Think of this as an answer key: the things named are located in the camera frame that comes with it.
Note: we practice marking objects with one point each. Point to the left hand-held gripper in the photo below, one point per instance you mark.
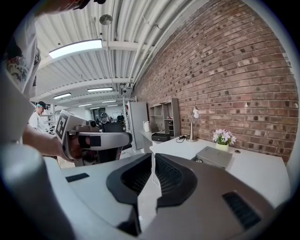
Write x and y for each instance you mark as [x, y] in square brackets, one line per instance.
[70, 124]

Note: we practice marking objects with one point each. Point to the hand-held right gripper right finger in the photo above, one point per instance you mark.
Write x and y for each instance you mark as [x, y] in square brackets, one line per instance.
[211, 199]

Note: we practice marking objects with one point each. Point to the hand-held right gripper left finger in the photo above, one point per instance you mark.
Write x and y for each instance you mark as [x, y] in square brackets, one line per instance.
[93, 187]

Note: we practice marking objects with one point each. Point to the grey storage box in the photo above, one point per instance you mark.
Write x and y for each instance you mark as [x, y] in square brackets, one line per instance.
[213, 157]

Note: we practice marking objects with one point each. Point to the person's left forearm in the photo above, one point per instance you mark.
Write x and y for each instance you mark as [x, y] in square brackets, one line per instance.
[42, 143]

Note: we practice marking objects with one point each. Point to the black metal cash box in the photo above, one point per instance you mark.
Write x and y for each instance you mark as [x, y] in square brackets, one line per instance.
[160, 137]

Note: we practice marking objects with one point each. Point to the person's left hand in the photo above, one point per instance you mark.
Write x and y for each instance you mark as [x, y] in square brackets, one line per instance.
[75, 146]

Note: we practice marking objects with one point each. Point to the black office chair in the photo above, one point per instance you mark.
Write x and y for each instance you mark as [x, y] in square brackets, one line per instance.
[112, 127]

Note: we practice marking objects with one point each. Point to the tall grey cabinet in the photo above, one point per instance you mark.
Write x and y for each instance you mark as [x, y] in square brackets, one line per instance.
[138, 124]

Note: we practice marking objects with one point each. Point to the grey side table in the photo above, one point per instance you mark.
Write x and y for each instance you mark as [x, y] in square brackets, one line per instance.
[146, 136]

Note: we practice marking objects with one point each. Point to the white paper roll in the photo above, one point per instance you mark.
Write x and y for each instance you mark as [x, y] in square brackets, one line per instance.
[146, 126]

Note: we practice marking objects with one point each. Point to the potted pink flowers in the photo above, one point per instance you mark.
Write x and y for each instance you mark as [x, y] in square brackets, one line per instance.
[221, 146]

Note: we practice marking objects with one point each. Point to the black bottle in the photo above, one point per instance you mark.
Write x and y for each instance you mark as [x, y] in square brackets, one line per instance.
[171, 129]

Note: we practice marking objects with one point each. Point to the silver desk lamp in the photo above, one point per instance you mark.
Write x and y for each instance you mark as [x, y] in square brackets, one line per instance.
[191, 136]

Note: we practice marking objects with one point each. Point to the grey wooden shelf unit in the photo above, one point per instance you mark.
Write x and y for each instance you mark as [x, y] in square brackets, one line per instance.
[174, 112]

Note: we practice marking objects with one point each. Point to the white ceiling pipes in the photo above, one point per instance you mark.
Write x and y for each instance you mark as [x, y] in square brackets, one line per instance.
[140, 61]

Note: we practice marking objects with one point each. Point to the row of ceiling light panels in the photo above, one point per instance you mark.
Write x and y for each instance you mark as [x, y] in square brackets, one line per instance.
[75, 48]

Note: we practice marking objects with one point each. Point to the round ceiling fixture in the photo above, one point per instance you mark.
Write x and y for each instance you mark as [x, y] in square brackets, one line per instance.
[106, 19]

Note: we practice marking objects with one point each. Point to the person's white printed T-shirt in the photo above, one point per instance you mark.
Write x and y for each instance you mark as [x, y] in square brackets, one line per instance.
[25, 47]

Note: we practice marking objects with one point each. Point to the person's head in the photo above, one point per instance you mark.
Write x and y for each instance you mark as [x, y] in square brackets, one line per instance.
[58, 5]

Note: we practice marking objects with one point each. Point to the ceiling security camera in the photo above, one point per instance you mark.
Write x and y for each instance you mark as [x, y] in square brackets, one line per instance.
[125, 88]

